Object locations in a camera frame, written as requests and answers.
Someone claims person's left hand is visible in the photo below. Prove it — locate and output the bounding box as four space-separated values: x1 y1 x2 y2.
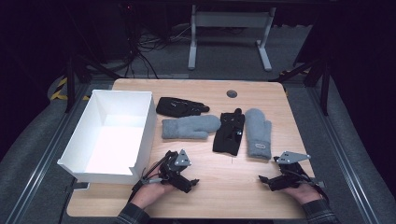
130 161 176 210

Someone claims right hand-held gripper cable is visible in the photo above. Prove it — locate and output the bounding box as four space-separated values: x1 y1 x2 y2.
306 177 331 203

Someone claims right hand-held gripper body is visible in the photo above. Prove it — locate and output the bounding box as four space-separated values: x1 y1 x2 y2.
270 151 313 190

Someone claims left hand-held gripper cable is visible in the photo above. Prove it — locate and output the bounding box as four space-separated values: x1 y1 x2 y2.
128 154 172 203

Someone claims white metal desk frame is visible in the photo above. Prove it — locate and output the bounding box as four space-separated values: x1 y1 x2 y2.
187 4 277 73

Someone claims black metal stand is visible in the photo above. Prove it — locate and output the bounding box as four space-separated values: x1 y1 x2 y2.
269 55 332 117
64 55 122 114

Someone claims plain grey mitten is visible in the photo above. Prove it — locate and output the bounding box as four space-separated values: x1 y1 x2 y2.
161 114 222 140

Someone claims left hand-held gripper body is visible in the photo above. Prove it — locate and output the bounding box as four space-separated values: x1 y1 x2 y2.
160 148 192 191

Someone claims bundle of floor cables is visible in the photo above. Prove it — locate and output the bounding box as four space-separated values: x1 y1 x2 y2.
122 21 194 79

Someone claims aluminium floor rail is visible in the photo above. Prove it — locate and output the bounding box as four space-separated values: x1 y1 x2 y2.
5 83 92 224
306 87 381 224

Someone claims black glove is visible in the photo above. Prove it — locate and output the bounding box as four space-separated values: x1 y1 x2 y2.
212 107 246 157
155 96 211 119

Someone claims hand-held gripper cable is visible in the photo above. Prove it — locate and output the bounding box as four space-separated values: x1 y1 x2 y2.
306 177 331 203
128 154 172 203

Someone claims person's right hand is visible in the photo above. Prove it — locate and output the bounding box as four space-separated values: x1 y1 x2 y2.
281 182 323 205

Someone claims grey mitten with label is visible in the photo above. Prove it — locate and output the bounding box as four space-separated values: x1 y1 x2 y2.
244 107 273 161

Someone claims white box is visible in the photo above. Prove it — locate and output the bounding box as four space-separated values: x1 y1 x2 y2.
57 89 158 186

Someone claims yellow black hazard tape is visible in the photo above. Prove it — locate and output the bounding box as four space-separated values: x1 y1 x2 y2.
49 77 92 102

